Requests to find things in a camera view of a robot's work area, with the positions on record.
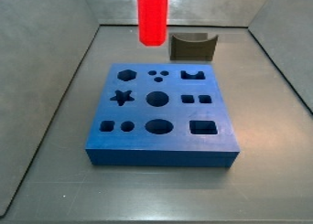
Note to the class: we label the red hexagon peg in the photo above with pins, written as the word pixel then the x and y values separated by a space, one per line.
pixel 151 21

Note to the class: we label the dark grey arch block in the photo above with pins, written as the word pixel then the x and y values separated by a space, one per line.
pixel 192 46

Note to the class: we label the blue shape sorter block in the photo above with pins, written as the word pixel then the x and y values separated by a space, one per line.
pixel 162 117

